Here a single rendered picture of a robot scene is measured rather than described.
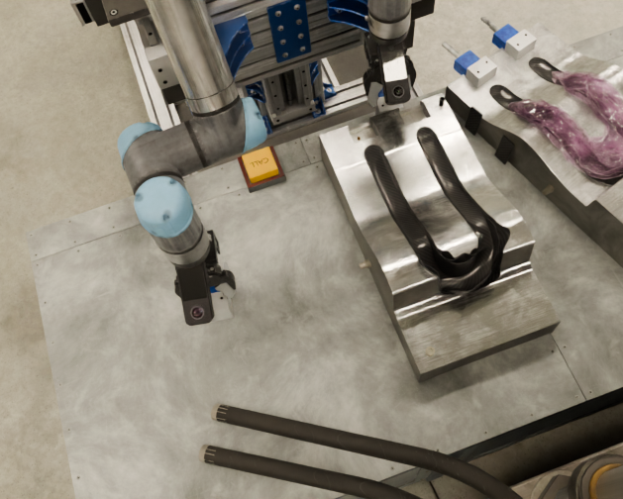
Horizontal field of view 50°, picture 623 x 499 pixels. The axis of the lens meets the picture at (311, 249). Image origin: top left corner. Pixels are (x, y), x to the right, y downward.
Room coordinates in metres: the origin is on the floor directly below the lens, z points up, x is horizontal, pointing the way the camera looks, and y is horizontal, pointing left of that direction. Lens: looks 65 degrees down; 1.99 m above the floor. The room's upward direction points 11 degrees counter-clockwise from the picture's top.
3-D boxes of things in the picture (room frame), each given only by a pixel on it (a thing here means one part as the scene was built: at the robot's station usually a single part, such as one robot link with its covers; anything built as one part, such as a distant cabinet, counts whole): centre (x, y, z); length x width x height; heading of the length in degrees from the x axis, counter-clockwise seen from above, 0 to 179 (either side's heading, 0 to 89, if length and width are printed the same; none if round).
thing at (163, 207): (0.49, 0.19, 1.14); 0.09 x 0.08 x 0.11; 13
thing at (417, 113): (0.76, -0.25, 0.87); 0.05 x 0.05 x 0.04; 10
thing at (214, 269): (0.50, 0.19, 0.99); 0.09 x 0.08 x 0.12; 0
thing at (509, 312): (0.53, -0.23, 0.87); 0.50 x 0.26 x 0.14; 10
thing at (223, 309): (0.51, 0.19, 0.83); 0.13 x 0.05 x 0.05; 0
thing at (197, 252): (0.49, 0.19, 1.07); 0.08 x 0.08 x 0.05
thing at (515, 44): (0.93, -0.49, 0.86); 0.13 x 0.05 x 0.05; 27
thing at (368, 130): (0.74, -0.14, 0.87); 0.05 x 0.05 x 0.04; 10
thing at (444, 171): (0.54, -0.24, 0.92); 0.35 x 0.16 x 0.09; 10
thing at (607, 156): (0.67, -0.56, 0.90); 0.26 x 0.18 x 0.08; 27
